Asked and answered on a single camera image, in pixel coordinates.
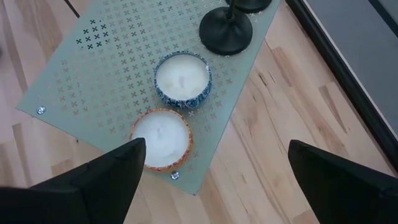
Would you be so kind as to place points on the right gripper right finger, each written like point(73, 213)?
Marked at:
point(351, 193)

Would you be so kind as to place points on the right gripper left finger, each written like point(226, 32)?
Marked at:
point(77, 196)

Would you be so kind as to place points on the orange patterned candle tin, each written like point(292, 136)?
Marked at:
point(168, 137)

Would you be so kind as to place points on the blue patterned candle tin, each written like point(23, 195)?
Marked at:
point(182, 77)

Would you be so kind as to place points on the black candlestick base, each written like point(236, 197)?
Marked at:
point(224, 34)

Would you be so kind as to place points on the black metal candlestick holder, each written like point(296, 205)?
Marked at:
point(248, 5)

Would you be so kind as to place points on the green perforated metal shelf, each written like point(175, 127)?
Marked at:
point(109, 77)

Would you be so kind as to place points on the black aluminium table frame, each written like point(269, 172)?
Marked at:
point(348, 81)

